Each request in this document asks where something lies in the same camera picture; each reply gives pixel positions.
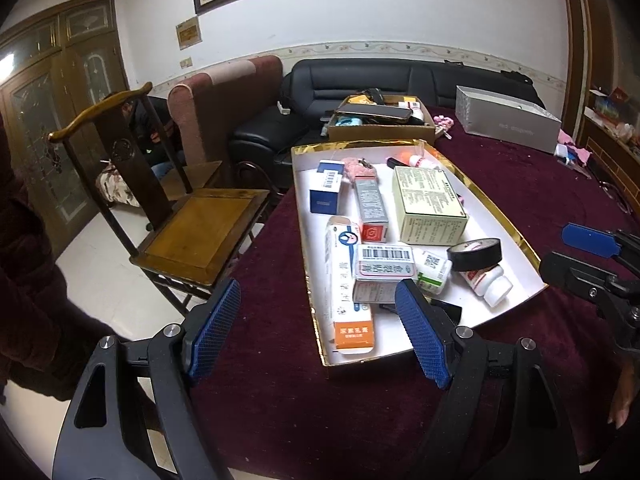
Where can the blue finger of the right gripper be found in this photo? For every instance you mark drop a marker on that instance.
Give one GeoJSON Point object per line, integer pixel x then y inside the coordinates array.
{"type": "Point", "coordinates": [620, 246]}

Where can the tall silver cosmetic box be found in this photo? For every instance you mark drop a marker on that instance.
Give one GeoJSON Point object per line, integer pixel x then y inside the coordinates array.
{"type": "Point", "coordinates": [373, 215]}

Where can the orange white toothpaste box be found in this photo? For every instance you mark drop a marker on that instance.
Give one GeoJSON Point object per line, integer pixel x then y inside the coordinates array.
{"type": "Point", "coordinates": [352, 321]}

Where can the pink cloth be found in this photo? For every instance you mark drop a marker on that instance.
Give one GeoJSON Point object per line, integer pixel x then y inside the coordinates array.
{"type": "Point", "coordinates": [566, 148]}

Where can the pink white bead ornament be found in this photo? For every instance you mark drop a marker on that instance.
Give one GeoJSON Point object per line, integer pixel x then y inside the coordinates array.
{"type": "Point", "coordinates": [443, 124]}

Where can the brown cardboard box of items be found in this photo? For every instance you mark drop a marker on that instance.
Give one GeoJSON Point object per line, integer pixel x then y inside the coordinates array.
{"type": "Point", "coordinates": [373, 115]}

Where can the small grey white box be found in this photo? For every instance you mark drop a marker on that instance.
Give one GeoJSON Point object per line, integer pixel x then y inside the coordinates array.
{"type": "Point", "coordinates": [374, 292]}

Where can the pink fluffy pouch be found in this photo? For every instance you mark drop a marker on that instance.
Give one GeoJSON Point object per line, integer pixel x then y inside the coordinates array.
{"type": "Point", "coordinates": [358, 168]}

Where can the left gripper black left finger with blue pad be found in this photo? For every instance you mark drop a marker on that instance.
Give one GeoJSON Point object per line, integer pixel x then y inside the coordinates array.
{"type": "Point", "coordinates": [131, 415]}

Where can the wooden glass door cabinet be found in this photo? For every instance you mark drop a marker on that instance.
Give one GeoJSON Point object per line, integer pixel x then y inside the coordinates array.
{"type": "Point", "coordinates": [54, 65]}

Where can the wooden chair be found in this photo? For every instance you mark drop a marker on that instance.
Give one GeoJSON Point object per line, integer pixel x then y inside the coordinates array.
{"type": "Point", "coordinates": [194, 238]}

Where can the white gold-rimmed tray box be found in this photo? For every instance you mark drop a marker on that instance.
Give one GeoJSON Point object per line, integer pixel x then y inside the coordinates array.
{"type": "Point", "coordinates": [519, 261]}

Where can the white bottle orange cap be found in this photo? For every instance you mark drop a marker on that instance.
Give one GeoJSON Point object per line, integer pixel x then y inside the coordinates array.
{"type": "Point", "coordinates": [415, 161]}

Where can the white red pill bottle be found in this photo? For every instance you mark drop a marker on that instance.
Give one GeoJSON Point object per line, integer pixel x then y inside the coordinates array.
{"type": "Point", "coordinates": [490, 284]}

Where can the blue white medicine box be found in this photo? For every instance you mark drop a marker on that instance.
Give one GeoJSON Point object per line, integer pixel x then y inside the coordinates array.
{"type": "Point", "coordinates": [325, 187]}

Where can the green white medicine box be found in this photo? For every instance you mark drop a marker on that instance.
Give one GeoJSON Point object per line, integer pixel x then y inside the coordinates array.
{"type": "Point", "coordinates": [429, 212]}

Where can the grey shoe box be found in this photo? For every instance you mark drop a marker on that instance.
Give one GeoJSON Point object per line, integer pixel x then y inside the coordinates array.
{"type": "Point", "coordinates": [506, 119]}

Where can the black leather sofa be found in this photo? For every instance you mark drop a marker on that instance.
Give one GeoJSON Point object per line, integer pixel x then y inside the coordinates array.
{"type": "Point", "coordinates": [260, 149]}

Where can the maroon pink armchair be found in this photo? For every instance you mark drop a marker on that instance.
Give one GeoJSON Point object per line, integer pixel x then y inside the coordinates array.
{"type": "Point", "coordinates": [208, 106]}

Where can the roll of tape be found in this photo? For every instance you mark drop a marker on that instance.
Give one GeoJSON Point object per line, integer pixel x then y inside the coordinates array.
{"type": "Point", "coordinates": [474, 255]}

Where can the small white pill bottle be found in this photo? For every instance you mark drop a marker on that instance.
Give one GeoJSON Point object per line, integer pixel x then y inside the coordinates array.
{"type": "Point", "coordinates": [432, 272]}

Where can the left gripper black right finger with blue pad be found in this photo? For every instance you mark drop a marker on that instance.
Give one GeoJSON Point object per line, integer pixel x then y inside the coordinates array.
{"type": "Point", "coordinates": [499, 416]}

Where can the person's right hand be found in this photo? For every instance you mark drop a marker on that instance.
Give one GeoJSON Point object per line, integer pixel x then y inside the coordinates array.
{"type": "Point", "coordinates": [626, 391]}

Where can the white barcode medicine box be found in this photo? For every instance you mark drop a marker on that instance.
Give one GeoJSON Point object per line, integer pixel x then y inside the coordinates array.
{"type": "Point", "coordinates": [385, 262]}

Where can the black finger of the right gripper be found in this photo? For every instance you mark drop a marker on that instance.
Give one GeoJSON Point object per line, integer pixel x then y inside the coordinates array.
{"type": "Point", "coordinates": [616, 300]}

